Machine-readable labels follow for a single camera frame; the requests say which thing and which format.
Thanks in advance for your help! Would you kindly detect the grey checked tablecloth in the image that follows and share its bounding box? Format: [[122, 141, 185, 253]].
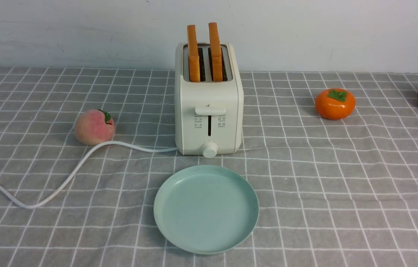
[[0, 66, 418, 267]]

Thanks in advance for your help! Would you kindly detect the toast slice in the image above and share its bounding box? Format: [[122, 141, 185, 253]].
[[208, 22, 223, 82], [187, 25, 201, 82]]

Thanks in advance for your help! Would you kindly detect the white power cable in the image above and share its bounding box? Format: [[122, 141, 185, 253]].
[[0, 141, 178, 209]]

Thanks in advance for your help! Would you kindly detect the white two-slot toaster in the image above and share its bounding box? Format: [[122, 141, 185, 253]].
[[174, 43, 244, 158]]

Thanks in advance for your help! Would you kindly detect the orange persimmon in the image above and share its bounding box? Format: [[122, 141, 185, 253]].
[[315, 88, 356, 121]]

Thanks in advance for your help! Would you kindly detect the pink peach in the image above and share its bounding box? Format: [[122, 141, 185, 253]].
[[74, 109, 116, 146]]

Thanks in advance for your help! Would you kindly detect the light green round plate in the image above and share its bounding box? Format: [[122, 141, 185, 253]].
[[153, 165, 260, 255]]

